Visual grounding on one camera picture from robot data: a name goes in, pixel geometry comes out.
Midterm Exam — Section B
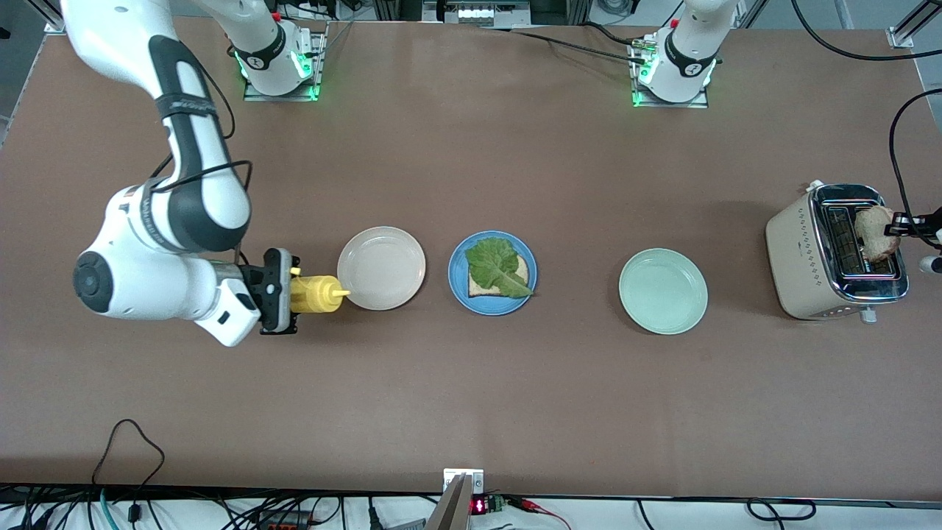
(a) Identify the brown bread slice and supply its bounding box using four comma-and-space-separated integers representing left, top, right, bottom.
854, 206, 901, 263
468, 254, 531, 300

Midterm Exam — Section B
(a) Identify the yellow mustard squeeze bottle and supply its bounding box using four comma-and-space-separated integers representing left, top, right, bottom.
289, 267, 352, 314

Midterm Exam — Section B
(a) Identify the green lettuce leaf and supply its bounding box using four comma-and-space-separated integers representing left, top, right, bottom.
465, 237, 534, 300

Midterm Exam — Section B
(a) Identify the beige round plate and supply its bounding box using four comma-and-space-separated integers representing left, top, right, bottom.
337, 226, 427, 311

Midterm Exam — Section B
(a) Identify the blue round plate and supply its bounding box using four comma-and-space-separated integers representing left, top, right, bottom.
447, 230, 538, 317

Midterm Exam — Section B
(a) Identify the pale green round plate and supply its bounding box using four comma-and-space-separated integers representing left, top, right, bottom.
618, 248, 709, 336

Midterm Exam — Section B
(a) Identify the beige chrome toaster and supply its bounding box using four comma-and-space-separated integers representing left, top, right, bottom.
765, 182, 910, 323

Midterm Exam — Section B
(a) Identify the lit control box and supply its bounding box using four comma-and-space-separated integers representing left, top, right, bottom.
423, 0, 531, 24

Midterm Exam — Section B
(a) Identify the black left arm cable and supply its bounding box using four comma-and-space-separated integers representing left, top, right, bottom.
888, 87, 942, 222

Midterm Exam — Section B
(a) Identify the thin black looped cable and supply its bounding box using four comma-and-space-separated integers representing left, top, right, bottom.
92, 419, 166, 488

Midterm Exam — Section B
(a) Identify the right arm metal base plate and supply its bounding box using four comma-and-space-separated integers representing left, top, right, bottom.
243, 29, 329, 102

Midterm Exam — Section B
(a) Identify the black cable tangle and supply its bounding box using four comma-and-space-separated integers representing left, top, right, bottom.
0, 482, 442, 530

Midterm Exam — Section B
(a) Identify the aluminium frame strut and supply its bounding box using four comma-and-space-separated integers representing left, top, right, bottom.
894, 0, 942, 41

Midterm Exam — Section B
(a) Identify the small metal camera bracket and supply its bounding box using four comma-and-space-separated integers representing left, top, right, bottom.
443, 468, 485, 495

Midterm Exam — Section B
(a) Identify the grey aluminium camera pole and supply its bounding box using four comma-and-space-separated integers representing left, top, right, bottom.
425, 475, 472, 530

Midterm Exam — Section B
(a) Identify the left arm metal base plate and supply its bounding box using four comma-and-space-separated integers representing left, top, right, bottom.
629, 37, 711, 110

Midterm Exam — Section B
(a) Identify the red wire pair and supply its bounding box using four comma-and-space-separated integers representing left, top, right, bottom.
508, 497, 571, 530

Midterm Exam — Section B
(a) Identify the black oval cable loop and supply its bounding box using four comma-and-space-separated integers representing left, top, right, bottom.
747, 498, 817, 522

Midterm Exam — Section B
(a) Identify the thick black table cable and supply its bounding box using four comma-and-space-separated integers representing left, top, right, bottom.
478, 26, 652, 67

